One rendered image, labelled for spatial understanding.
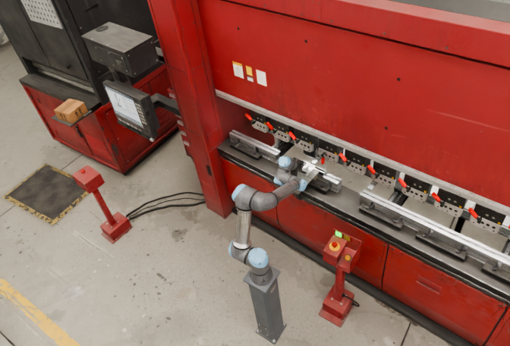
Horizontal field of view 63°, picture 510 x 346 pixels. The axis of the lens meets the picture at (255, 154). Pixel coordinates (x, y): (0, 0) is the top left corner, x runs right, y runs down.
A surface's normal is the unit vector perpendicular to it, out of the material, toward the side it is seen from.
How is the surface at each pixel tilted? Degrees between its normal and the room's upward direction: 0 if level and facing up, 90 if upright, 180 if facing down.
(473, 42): 90
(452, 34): 90
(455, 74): 90
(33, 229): 0
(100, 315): 0
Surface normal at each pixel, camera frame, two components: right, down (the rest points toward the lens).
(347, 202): -0.11, -0.73
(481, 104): -0.64, 0.57
